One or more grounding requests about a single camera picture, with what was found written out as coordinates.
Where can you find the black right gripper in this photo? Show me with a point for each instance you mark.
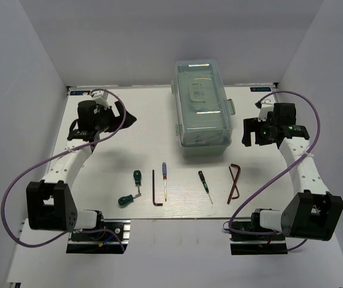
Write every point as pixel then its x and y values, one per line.
pixel 252 125

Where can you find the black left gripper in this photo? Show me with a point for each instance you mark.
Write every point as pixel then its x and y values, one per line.
pixel 117 120

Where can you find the green transparent plastic toolbox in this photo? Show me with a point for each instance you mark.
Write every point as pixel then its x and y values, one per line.
pixel 204 124

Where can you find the green stubby screwdriver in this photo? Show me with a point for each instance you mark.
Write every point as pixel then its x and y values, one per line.
pixel 138 179
pixel 126 200

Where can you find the red hex key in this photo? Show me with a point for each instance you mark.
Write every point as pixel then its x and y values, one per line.
pixel 235 183

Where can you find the black green precision screwdriver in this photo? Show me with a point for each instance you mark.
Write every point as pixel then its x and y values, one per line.
pixel 202 178

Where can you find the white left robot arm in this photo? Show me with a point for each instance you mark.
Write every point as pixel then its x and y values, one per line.
pixel 49 201

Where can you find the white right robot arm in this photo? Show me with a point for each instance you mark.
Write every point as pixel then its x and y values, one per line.
pixel 314 212

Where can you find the right blue table label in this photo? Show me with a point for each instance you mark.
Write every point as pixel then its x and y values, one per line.
pixel 260 89

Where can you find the blue table label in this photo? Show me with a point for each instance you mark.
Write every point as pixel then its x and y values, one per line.
pixel 79 92
pixel 260 89

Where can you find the left blue table label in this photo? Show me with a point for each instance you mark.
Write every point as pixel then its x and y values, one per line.
pixel 79 92

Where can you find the dark L-shaped hex key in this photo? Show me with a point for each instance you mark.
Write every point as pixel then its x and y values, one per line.
pixel 153 191

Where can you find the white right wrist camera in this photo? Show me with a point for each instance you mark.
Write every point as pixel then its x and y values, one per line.
pixel 265 106

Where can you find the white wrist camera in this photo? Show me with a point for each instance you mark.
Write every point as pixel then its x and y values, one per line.
pixel 100 97
pixel 265 106

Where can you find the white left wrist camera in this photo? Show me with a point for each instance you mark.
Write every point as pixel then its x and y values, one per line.
pixel 100 97

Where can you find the blue handled screwdriver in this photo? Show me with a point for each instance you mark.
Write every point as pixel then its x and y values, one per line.
pixel 164 174

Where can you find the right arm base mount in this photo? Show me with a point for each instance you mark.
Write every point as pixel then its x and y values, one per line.
pixel 249 245

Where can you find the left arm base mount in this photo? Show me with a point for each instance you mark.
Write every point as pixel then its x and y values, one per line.
pixel 114 236

